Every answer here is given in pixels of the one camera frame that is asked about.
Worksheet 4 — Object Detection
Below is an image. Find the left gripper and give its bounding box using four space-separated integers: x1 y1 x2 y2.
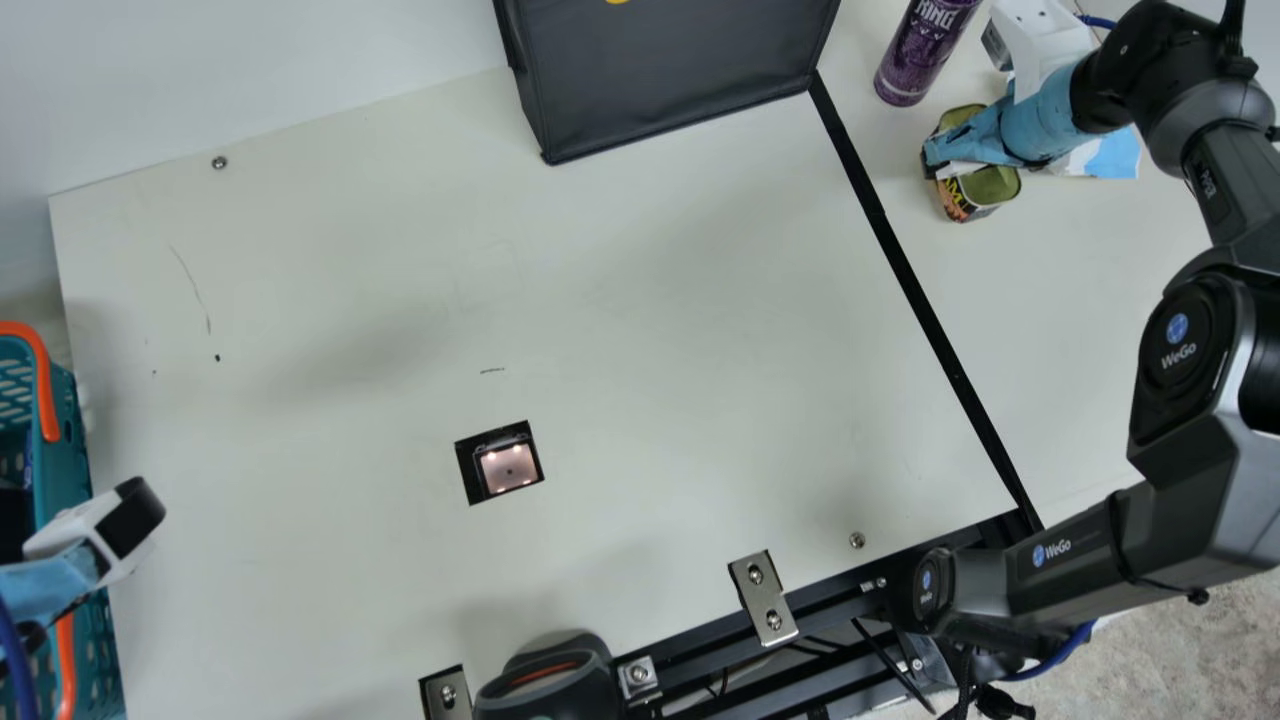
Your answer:
0 549 107 627

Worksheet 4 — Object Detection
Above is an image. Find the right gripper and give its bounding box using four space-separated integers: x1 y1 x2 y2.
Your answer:
922 61 1092 181

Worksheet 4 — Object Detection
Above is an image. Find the gold rectangular tin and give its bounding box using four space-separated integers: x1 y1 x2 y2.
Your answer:
933 103 1024 224

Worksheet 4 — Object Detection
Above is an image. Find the teal shopping basket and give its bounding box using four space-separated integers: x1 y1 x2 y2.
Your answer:
0 321 128 720

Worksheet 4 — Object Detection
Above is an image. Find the small square scanner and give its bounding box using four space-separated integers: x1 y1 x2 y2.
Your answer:
454 419 547 507

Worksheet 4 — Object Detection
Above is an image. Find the white and blue packet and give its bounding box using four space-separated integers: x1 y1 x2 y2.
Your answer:
1045 124 1142 182

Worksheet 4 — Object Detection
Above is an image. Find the purple drink can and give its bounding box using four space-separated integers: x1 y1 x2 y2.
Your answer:
873 0 984 108

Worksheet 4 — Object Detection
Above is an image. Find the black strip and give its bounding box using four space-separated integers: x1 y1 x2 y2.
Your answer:
807 71 1044 533

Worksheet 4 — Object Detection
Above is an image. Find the black device with green light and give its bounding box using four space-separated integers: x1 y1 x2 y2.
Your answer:
472 630 623 720

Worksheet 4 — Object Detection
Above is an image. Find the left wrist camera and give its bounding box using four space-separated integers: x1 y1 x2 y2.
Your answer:
22 476 168 590

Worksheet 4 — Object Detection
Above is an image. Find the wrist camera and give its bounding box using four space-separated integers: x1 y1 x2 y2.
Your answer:
22 476 168 590
982 0 1099 103

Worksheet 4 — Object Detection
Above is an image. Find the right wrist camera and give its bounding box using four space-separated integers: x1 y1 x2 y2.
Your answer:
982 0 1099 103

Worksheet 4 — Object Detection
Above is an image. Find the blue cable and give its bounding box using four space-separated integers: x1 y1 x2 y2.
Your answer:
998 618 1098 685
0 594 41 720

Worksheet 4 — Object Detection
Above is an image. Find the dark grey bag with straps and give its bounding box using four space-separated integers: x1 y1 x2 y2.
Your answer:
492 0 843 167

